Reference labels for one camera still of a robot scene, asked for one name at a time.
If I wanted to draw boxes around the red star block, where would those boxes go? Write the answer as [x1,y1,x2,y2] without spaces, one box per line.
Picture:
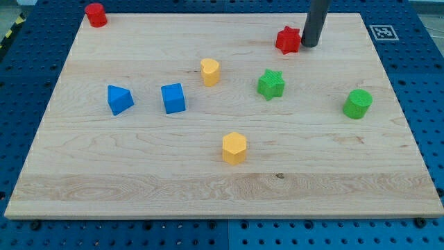
[275,26,301,55]

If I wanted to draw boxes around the green cylinder block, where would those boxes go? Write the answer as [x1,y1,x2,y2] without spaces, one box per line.
[343,89,373,119]

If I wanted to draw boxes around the blue cube block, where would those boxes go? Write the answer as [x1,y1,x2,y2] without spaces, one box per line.
[161,83,186,114]

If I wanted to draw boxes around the yellow hexagon block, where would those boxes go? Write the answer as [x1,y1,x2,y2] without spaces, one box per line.
[222,132,247,165]

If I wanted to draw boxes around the yellow heart block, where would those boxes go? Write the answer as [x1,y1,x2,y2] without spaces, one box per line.
[200,58,221,87]

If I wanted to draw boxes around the red cylinder block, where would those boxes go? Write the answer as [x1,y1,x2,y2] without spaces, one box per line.
[85,3,108,28]

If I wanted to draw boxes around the wooden board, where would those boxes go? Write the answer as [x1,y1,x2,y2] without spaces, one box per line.
[5,13,443,219]

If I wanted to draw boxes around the white fiducial marker tag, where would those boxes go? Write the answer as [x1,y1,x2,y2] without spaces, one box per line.
[370,24,399,41]

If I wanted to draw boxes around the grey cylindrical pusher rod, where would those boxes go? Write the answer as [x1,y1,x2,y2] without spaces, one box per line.
[301,0,332,48]

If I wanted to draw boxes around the green star block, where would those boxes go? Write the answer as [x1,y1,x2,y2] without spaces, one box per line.
[257,69,285,101]

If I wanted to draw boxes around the blue triangle block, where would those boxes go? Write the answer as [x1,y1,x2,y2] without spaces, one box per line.
[108,85,135,116]

